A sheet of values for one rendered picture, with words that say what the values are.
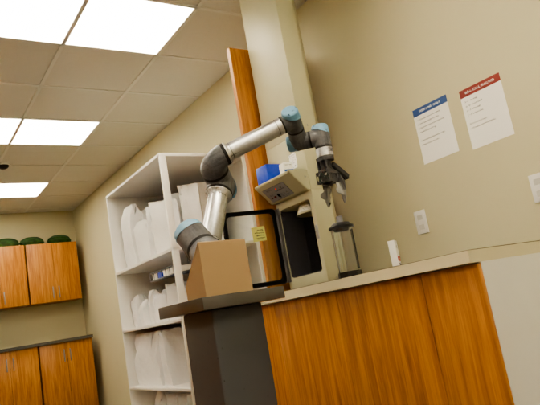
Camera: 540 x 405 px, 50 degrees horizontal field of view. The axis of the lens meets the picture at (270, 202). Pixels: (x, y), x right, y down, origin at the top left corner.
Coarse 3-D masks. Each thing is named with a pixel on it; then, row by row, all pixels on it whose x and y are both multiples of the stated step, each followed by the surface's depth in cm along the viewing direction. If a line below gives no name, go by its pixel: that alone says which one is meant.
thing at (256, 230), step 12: (240, 216) 298; (252, 216) 301; (264, 216) 304; (228, 228) 294; (240, 228) 297; (252, 228) 300; (264, 228) 302; (252, 240) 298; (264, 240) 301; (252, 252) 296; (264, 252) 299; (276, 252) 302; (252, 264) 295; (264, 264) 297; (276, 264) 300; (252, 276) 293; (264, 276) 296; (276, 276) 298
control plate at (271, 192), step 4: (276, 184) 292; (280, 184) 290; (284, 184) 288; (268, 188) 298; (272, 188) 296; (276, 188) 294; (280, 188) 292; (284, 188) 291; (288, 188) 289; (264, 192) 302; (268, 192) 300; (272, 192) 299; (276, 192) 297; (280, 192) 295; (288, 192) 292; (292, 192) 290; (268, 196) 303; (272, 196) 301; (276, 196) 300; (284, 196) 296; (272, 200) 304; (276, 200) 302
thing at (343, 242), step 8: (344, 224) 243; (336, 232) 245; (344, 232) 244; (336, 240) 245; (344, 240) 243; (352, 240) 244; (336, 248) 245; (344, 248) 242; (352, 248) 243; (336, 256) 245; (344, 256) 242; (352, 256) 242; (344, 264) 242; (352, 264) 241
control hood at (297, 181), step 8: (280, 176) 285; (288, 176) 282; (296, 176) 281; (304, 176) 284; (264, 184) 297; (272, 184) 293; (288, 184) 287; (296, 184) 284; (304, 184) 282; (296, 192) 289; (280, 200) 301
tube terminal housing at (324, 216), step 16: (272, 160) 310; (288, 160) 298; (304, 160) 288; (304, 192) 289; (320, 192) 287; (288, 208) 304; (320, 208) 284; (320, 224) 281; (320, 240) 280; (320, 256) 280; (320, 272) 281; (336, 272) 279
